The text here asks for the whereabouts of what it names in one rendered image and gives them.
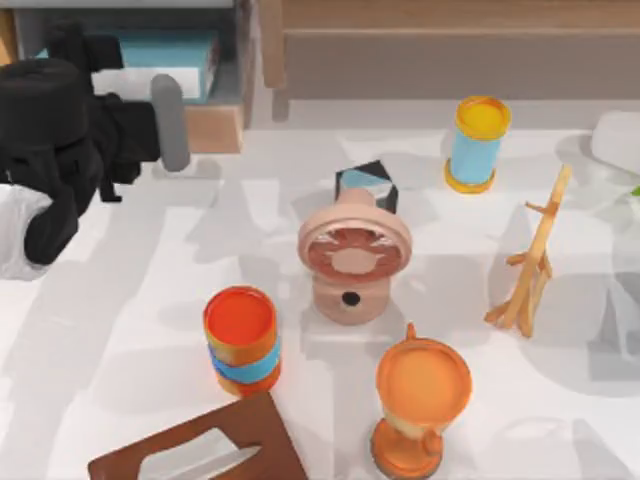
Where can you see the wooden branched stand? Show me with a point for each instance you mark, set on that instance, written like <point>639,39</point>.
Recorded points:
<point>535,260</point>

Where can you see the black and blue cube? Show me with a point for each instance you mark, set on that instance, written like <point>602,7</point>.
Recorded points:
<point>367,177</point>

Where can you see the brown wooden board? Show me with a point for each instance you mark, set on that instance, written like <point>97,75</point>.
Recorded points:
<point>240,425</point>

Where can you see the green leaf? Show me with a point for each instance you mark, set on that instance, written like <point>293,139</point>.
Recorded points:
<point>635,191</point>

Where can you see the wooden open cupboard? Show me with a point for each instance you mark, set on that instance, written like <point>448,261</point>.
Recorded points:
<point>450,25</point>

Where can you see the pink desk fan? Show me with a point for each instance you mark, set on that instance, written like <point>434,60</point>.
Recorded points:
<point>352,260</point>

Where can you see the yellow and blue can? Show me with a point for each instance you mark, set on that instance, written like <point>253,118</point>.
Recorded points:
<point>475,150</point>

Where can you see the orange trophy cup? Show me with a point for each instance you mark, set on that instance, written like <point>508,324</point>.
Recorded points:
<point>420,390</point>

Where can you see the white rounded object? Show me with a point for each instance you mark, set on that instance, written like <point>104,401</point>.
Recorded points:
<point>620,140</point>

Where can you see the orange and blue can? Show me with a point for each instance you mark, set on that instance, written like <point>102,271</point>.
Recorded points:
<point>242,340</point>

